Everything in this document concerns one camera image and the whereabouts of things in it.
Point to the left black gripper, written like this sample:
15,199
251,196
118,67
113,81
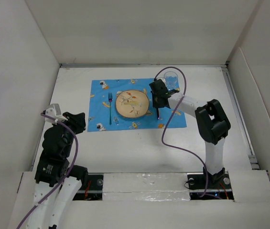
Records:
77,119

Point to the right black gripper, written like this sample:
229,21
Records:
155,104

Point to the clear plastic cup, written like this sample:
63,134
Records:
171,79

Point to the iridescent table knife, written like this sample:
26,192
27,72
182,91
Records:
158,113

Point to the beige ceramic plate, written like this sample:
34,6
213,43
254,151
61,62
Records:
132,104

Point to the iridescent fork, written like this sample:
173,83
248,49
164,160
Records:
110,97

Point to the blue space-print cloth placemat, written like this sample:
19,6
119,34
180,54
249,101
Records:
98,119

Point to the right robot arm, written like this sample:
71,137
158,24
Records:
212,122

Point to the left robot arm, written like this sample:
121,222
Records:
56,179

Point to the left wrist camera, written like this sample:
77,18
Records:
52,112

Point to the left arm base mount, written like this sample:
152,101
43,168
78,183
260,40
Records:
92,190

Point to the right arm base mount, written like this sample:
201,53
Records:
221,189

